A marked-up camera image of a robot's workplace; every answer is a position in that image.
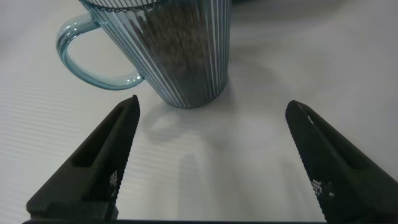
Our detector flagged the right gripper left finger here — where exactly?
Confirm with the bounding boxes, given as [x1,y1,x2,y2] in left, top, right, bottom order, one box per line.
[26,95,141,220]

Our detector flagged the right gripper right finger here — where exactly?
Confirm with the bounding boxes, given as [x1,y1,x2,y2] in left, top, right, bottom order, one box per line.
[285,100,398,224]

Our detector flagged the ribbed transparent blue cup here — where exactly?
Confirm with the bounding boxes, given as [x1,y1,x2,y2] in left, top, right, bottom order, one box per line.
[55,0,233,109]

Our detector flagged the brown coffee beans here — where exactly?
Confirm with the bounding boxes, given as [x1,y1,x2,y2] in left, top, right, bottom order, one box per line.
[133,0,224,103]

